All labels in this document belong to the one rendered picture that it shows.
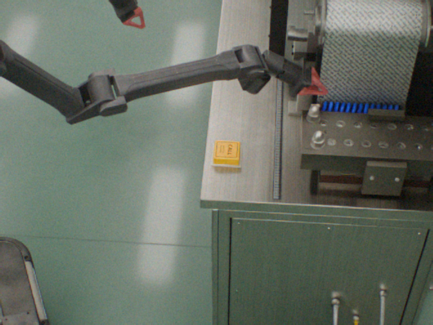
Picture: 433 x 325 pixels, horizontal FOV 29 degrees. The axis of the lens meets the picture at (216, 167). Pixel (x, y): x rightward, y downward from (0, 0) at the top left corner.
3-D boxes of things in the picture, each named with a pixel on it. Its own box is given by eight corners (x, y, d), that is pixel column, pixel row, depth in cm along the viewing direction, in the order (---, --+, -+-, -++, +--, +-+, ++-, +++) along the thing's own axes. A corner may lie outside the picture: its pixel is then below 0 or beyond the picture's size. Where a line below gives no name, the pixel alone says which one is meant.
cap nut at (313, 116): (306, 113, 223) (307, 100, 219) (320, 113, 222) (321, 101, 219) (306, 122, 220) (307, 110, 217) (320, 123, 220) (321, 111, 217)
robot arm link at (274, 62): (265, 57, 213) (265, 43, 216) (250, 74, 217) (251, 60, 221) (287, 69, 215) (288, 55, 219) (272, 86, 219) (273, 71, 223)
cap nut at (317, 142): (310, 138, 216) (311, 126, 213) (324, 139, 216) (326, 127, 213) (310, 149, 214) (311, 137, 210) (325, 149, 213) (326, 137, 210)
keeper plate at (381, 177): (361, 187, 221) (366, 159, 213) (399, 190, 220) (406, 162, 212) (361, 195, 219) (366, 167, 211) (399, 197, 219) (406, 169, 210)
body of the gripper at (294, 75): (294, 100, 219) (270, 88, 217) (295, 74, 226) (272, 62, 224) (308, 84, 215) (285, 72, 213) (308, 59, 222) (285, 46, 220)
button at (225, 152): (214, 146, 232) (214, 139, 231) (240, 147, 232) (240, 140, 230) (212, 164, 228) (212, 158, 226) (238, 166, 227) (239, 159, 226)
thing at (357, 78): (316, 104, 227) (323, 51, 214) (403, 109, 226) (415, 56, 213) (316, 106, 227) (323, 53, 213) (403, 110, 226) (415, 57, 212)
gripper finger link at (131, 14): (147, 11, 248) (131, -9, 241) (154, 25, 243) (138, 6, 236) (129, 24, 249) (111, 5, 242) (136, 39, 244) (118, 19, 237)
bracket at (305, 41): (287, 103, 244) (294, 19, 221) (308, 104, 244) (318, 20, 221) (286, 115, 241) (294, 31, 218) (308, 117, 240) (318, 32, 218)
